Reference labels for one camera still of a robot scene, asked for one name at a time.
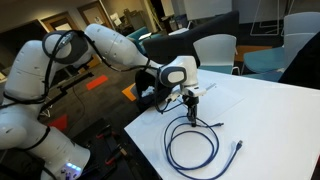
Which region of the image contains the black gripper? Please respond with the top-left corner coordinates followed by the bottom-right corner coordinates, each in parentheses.
top-left (182, 95), bottom-right (201, 129)

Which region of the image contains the white lined spiral notebook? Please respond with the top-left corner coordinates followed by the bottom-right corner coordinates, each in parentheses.
top-left (195, 82), bottom-right (245, 122)

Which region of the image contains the blue data cable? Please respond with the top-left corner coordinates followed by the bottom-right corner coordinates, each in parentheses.
top-left (162, 114), bottom-right (244, 180)

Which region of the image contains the white chair teal seat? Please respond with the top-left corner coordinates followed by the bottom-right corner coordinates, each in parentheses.
top-left (242, 32), bottom-right (317, 83)
top-left (241, 11), bottom-right (320, 75)
top-left (192, 33), bottom-right (241, 76)

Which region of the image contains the black sofa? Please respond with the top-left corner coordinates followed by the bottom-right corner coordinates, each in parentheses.
top-left (142, 10), bottom-right (241, 66)

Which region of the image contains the teal armchair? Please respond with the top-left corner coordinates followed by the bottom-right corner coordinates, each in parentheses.
top-left (126, 26), bottom-right (162, 56)

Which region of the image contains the white board panel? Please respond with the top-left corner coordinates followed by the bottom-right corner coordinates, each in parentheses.
top-left (182, 0), bottom-right (234, 21)

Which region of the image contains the small black backpack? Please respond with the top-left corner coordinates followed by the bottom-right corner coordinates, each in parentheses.
top-left (278, 31), bottom-right (320, 90)

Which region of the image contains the black stand bar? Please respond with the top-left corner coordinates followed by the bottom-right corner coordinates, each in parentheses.
top-left (39, 64), bottom-right (95, 112)

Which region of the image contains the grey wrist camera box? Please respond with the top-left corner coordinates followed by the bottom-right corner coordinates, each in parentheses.
top-left (181, 85), bottom-right (208, 99)

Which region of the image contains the red handled black clamp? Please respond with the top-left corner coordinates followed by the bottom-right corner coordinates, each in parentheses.
top-left (95, 130), bottom-right (118, 140)
top-left (105, 147), bottom-right (128, 166)

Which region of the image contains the white wire frame stand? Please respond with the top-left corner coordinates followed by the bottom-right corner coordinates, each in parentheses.
top-left (249, 0), bottom-right (295, 37)

